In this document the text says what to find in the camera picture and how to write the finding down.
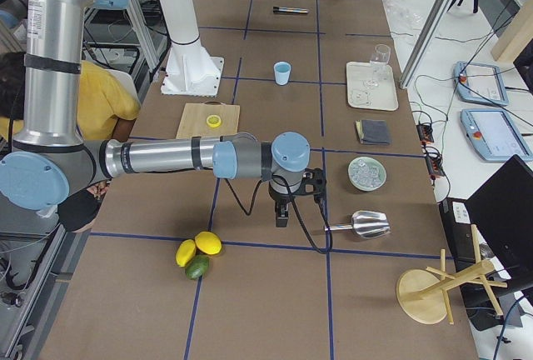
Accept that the yellow lemon left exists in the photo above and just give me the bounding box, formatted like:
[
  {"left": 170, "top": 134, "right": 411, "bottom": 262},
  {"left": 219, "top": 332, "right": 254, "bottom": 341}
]
[{"left": 175, "top": 239, "right": 197, "bottom": 268}]

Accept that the green bowl of ice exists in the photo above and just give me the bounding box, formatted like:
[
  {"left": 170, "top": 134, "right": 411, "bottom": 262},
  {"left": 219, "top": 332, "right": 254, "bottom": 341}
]
[{"left": 347, "top": 157, "right": 386, "bottom": 192}]

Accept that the steel muddler black tip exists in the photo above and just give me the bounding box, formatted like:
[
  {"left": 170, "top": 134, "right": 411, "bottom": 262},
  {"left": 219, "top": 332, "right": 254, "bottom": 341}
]
[{"left": 272, "top": 6, "right": 309, "bottom": 15}]

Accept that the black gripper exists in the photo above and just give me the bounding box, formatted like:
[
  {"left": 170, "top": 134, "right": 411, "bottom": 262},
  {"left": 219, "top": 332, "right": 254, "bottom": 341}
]
[{"left": 269, "top": 167, "right": 326, "bottom": 228}]

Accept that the black monitor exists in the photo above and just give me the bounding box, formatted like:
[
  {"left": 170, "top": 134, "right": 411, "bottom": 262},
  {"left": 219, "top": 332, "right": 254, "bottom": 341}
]
[{"left": 439, "top": 153, "right": 533, "bottom": 332}]

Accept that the grey folded cloth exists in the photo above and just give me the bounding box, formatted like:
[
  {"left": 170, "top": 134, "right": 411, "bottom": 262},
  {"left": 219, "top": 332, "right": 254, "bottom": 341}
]
[{"left": 355, "top": 119, "right": 391, "bottom": 145}]

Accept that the wooden cup tree stand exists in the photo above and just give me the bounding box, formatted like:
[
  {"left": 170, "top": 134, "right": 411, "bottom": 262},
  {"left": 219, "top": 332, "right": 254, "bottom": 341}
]
[{"left": 396, "top": 224, "right": 507, "bottom": 324}]

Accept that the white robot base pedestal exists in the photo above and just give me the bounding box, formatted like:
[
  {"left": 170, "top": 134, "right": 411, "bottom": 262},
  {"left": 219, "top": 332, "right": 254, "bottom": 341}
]
[{"left": 159, "top": 0, "right": 224, "bottom": 98}]

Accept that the yellow lemon upper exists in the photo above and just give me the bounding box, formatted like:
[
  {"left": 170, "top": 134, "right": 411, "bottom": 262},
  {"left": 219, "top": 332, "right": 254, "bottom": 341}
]
[{"left": 194, "top": 231, "right": 222, "bottom": 255}]

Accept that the wooden cutting board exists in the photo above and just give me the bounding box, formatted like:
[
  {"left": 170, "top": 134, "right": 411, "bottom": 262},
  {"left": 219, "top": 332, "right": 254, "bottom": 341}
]
[{"left": 176, "top": 102, "right": 241, "bottom": 139}]

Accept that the steel ice scoop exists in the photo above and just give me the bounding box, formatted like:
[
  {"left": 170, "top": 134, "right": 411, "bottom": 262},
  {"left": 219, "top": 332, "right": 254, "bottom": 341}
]
[{"left": 324, "top": 210, "right": 391, "bottom": 239}]

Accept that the aluminium frame post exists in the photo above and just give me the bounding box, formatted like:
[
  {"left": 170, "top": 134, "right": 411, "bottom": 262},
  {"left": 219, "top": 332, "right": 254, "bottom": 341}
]
[{"left": 399, "top": 0, "right": 452, "bottom": 89}]

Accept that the cream bear tray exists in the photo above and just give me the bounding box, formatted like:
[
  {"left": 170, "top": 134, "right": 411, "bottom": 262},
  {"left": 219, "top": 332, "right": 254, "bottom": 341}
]
[{"left": 346, "top": 62, "right": 399, "bottom": 112}]

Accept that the green lime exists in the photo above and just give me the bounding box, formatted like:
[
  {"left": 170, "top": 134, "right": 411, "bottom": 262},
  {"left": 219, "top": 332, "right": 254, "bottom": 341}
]
[{"left": 185, "top": 254, "right": 210, "bottom": 280}]

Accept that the person in yellow shirt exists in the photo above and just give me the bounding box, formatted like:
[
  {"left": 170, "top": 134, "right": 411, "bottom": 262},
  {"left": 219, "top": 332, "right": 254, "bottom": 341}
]
[{"left": 1, "top": 52, "right": 140, "bottom": 233}]

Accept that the yellow lemon half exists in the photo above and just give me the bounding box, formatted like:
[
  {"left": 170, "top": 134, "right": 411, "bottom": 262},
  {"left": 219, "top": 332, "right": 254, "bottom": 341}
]
[{"left": 206, "top": 114, "right": 222, "bottom": 128}]

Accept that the teach pendant near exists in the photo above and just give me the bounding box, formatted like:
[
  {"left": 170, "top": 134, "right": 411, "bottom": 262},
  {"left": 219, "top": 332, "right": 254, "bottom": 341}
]
[{"left": 460, "top": 109, "right": 532, "bottom": 163}]

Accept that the teach pendant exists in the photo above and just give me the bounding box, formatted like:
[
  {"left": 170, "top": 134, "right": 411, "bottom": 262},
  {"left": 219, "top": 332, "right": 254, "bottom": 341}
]
[
  {"left": 453, "top": 61, "right": 509, "bottom": 106},
  {"left": 460, "top": 109, "right": 532, "bottom": 163}
]

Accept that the orange power strip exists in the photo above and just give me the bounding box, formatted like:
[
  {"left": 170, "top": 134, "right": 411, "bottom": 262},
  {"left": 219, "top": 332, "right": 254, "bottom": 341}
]
[{"left": 416, "top": 123, "right": 445, "bottom": 180}]

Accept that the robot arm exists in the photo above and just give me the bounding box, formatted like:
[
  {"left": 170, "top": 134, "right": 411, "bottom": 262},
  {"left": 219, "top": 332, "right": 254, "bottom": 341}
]
[{"left": 1, "top": 0, "right": 319, "bottom": 211}]

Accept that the light blue plastic cup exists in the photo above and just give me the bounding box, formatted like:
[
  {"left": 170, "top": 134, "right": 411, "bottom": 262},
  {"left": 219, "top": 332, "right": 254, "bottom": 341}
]
[{"left": 273, "top": 61, "right": 291, "bottom": 86}]

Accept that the clear wine glass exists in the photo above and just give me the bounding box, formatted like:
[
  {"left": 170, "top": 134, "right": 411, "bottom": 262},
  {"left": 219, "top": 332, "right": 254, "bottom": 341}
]
[{"left": 364, "top": 43, "right": 391, "bottom": 88}]

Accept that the teach pendant far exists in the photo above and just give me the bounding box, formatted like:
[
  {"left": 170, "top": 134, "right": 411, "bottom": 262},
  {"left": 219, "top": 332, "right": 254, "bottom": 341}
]
[{"left": 453, "top": 61, "right": 509, "bottom": 106}]

